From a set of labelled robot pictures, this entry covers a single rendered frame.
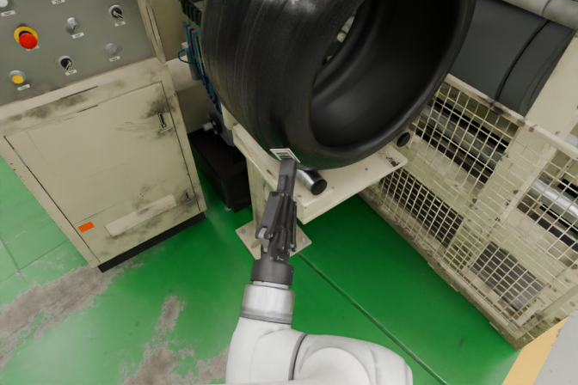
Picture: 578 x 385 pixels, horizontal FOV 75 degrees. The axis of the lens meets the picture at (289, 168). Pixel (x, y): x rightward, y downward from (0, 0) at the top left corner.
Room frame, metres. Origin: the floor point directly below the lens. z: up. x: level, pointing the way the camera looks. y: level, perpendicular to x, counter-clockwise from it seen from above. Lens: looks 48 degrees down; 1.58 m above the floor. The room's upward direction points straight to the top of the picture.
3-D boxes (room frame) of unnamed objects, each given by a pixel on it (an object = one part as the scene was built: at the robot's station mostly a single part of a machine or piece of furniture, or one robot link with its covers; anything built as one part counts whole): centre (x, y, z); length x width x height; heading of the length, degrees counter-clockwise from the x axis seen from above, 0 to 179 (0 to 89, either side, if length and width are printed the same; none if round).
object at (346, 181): (0.78, -0.09, 0.80); 0.37 x 0.36 x 0.02; 125
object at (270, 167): (0.70, 0.03, 0.83); 0.36 x 0.09 x 0.06; 35
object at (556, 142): (0.78, -0.49, 0.65); 0.90 x 0.02 x 0.70; 35
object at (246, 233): (0.98, 0.08, 0.02); 0.27 x 0.27 x 0.04; 35
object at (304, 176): (0.70, 0.03, 0.90); 0.35 x 0.05 x 0.05; 35
